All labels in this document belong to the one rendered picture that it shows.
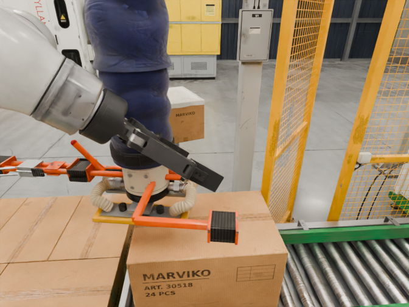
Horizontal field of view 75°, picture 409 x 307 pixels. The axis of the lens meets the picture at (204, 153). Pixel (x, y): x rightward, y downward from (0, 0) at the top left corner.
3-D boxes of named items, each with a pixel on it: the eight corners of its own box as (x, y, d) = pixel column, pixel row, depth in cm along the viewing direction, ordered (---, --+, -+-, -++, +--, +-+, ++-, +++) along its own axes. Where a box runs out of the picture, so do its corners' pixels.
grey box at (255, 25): (266, 60, 176) (271, 8, 162) (268, 61, 171) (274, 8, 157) (236, 60, 174) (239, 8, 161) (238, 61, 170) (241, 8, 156)
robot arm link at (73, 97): (27, 123, 31) (78, 147, 34) (68, 56, 31) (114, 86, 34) (33, 111, 38) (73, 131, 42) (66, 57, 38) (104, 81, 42)
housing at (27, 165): (47, 169, 109) (44, 159, 107) (36, 178, 103) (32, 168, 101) (30, 168, 109) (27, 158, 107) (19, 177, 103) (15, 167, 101)
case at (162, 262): (253, 247, 153) (260, 190, 135) (275, 316, 118) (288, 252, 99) (148, 254, 149) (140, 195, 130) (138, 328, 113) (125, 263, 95)
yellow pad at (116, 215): (189, 210, 101) (189, 200, 99) (185, 228, 92) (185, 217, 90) (104, 204, 104) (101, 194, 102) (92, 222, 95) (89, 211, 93)
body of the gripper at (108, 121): (75, 126, 41) (127, 151, 46) (78, 139, 34) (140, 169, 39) (100, 84, 41) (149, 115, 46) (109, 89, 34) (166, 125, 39)
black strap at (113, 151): (179, 139, 105) (179, 129, 103) (167, 169, 85) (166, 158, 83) (124, 136, 107) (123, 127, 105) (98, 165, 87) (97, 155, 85)
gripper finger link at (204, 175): (181, 158, 39) (190, 165, 36) (206, 172, 41) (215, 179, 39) (176, 167, 39) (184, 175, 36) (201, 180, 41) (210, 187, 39)
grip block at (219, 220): (237, 223, 80) (238, 210, 77) (237, 245, 72) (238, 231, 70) (209, 222, 81) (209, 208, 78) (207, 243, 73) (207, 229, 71)
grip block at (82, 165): (100, 170, 108) (98, 157, 105) (89, 183, 99) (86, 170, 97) (81, 169, 109) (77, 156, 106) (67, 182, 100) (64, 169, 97)
